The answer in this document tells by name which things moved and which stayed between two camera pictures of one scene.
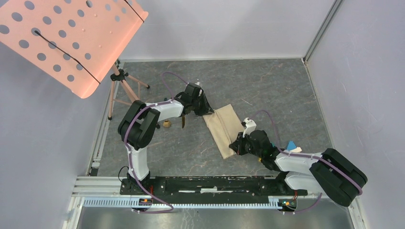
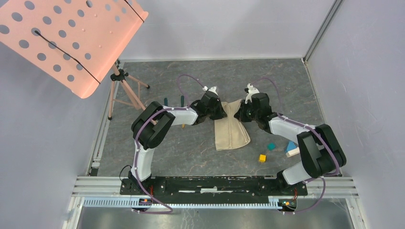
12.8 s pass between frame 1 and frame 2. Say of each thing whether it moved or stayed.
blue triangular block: stayed
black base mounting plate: stayed
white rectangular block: stayed
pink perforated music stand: stayed
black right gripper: moved
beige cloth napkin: moved
